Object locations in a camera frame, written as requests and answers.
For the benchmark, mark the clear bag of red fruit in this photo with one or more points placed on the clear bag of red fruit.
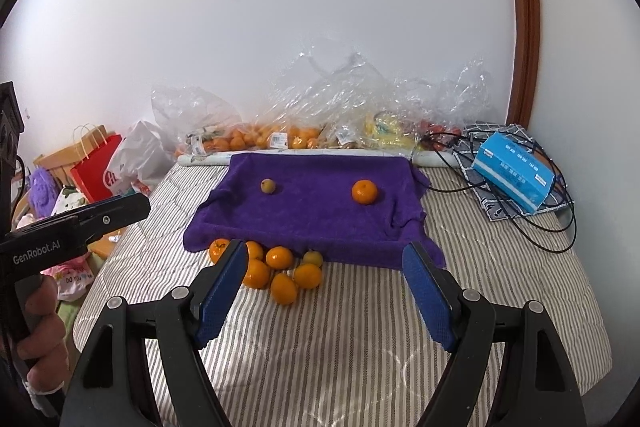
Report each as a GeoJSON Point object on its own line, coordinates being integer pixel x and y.
{"type": "Point", "coordinates": [450, 107]}

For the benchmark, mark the red paper bag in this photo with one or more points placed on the red paper bag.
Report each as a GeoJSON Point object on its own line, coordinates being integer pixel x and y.
{"type": "Point", "coordinates": [92, 177]}

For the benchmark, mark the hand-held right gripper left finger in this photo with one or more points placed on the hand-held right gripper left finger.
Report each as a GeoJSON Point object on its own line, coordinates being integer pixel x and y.
{"type": "Point", "coordinates": [225, 292]}

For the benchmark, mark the brown wooden door frame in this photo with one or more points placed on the brown wooden door frame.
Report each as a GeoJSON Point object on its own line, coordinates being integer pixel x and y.
{"type": "Point", "coordinates": [525, 17]}

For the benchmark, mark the large orange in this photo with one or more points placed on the large orange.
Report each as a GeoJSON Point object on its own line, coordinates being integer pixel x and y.
{"type": "Point", "coordinates": [364, 192]}

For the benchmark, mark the white plastic bag red print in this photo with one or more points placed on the white plastic bag red print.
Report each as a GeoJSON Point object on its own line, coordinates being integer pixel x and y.
{"type": "Point", "coordinates": [140, 157]}

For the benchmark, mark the person's left forearm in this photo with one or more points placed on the person's left forearm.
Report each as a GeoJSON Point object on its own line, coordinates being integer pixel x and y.
{"type": "Point", "coordinates": [15, 402]}

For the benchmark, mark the clear bag of small oranges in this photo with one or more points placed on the clear bag of small oranges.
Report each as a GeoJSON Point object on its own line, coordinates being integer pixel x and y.
{"type": "Point", "coordinates": [200, 117]}

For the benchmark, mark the blue tissue box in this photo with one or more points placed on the blue tissue box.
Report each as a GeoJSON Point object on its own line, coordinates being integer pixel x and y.
{"type": "Point", "coordinates": [515, 172]}

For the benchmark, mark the navy patterned cloth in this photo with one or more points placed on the navy patterned cloth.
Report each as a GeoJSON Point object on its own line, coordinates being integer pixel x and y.
{"type": "Point", "coordinates": [492, 134]}

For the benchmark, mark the kraft paper bag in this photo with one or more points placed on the kraft paper bag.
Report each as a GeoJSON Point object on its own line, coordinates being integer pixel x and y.
{"type": "Point", "coordinates": [90, 142]}

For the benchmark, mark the person's left hand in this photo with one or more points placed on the person's left hand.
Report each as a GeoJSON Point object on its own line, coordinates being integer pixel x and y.
{"type": "Point", "coordinates": [47, 337]}

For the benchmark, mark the purple plush toy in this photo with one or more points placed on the purple plush toy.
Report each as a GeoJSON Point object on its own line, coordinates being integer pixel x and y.
{"type": "Point", "coordinates": [42, 189]}

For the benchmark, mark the clear bag of yellow fruit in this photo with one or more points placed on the clear bag of yellow fruit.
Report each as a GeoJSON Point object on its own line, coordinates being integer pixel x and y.
{"type": "Point", "coordinates": [380, 117]}

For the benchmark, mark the purple towel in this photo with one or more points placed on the purple towel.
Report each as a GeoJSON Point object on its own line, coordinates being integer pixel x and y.
{"type": "Point", "coordinates": [320, 212]}

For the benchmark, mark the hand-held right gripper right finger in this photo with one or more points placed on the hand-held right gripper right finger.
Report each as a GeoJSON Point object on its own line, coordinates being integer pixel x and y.
{"type": "Point", "coordinates": [430, 302]}

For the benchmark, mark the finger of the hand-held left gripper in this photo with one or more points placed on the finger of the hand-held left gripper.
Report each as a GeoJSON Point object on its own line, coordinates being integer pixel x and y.
{"type": "Point", "coordinates": [115, 214]}

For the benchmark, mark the white pink printed bag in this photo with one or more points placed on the white pink printed bag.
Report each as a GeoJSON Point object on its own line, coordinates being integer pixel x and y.
{"type": "Point", "coordinates": [72, 279]}

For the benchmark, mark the small brown-green kiwi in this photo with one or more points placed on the small brown-green kiwi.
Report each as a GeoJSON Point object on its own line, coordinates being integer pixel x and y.
{"type": "Point", "coordinates": [268, 186]}

